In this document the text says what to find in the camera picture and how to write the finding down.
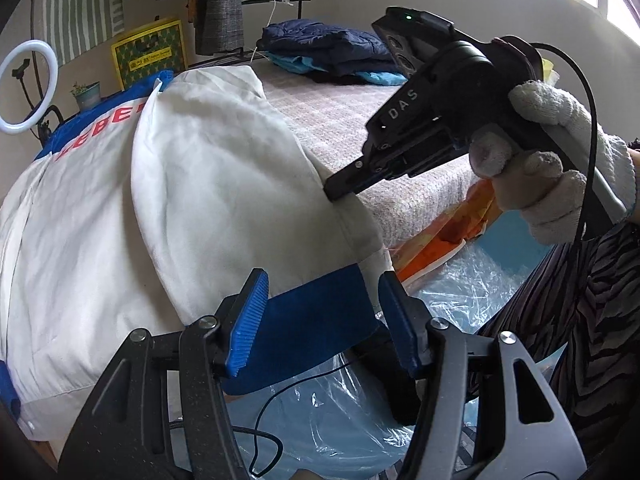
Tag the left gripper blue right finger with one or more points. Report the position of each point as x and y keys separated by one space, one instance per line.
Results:
x=406 y=318

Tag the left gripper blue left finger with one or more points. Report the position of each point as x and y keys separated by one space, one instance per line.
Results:
x=244 y=320

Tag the white blue KEBER jacket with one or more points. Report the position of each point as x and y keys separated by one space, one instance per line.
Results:
x=149 y=217

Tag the right white gloved hand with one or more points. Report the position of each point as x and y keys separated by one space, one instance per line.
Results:
x=536 y=183

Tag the folded navy puffer jacket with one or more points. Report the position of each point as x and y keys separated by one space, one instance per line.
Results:
x=328 y=45

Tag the clear plastic bag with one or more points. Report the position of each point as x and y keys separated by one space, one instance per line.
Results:
x=351 y=417

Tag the folded light blue garment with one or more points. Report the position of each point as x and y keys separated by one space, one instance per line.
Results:
x=304 y=66

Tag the grey plaid coat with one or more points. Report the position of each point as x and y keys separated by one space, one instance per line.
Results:
x=219 y=26

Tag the small potted plant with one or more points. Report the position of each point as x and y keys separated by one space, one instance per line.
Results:
x=86 y=96

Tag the yellow green crate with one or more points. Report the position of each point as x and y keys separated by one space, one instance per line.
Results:
x=148 y=50

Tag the green striped white cloth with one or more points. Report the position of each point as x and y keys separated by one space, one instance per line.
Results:
x=73 y=27

